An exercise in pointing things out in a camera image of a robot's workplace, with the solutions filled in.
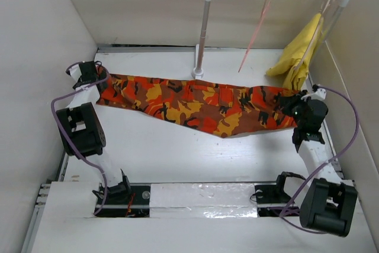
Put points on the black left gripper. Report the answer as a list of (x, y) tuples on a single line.
[(80, 81)]

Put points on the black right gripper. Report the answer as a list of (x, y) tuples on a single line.
[(287, 102)]

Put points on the orange camouflage trousers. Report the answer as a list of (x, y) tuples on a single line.
[(219, 109)]

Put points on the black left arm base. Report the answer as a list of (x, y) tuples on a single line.
[(135, 204)]

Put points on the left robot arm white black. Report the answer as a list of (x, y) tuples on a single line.
[(80, 128)]

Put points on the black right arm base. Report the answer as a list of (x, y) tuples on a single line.
[(270, 197)]

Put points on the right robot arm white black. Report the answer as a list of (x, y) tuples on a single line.
[(326, 203)]

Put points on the yellow garment on hanger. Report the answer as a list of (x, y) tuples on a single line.
[(292, 55)]

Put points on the beige hanger holding garment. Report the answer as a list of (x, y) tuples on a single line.
[(311, 42)]

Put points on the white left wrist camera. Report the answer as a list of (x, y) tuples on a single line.
[(74, 71)]

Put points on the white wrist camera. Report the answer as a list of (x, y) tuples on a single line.
[(318, 93), (74, 71)]

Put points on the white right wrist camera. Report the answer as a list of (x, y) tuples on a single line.
[(318, 93)]

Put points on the pink wire hanger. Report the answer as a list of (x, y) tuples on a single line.
[(264, 11)]

